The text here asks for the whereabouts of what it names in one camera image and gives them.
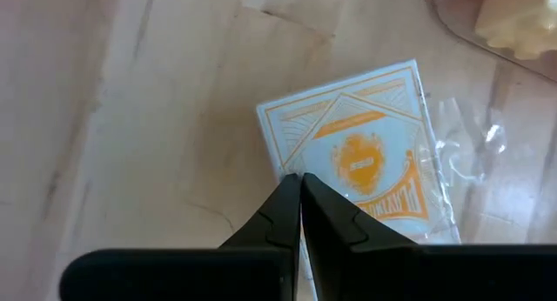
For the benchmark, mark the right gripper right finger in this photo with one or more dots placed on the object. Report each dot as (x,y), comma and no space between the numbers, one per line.
(391,275)

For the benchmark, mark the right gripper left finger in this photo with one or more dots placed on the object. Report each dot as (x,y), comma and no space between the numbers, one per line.
(196,275)

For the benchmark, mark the orange playing card box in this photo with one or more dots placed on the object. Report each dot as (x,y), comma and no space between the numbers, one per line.
(357,131)

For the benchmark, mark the clear plastic container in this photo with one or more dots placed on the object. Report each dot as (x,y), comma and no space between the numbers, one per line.
(452,18)

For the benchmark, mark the clear plastic wrapper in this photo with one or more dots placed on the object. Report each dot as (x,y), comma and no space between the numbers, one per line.
(470,140)

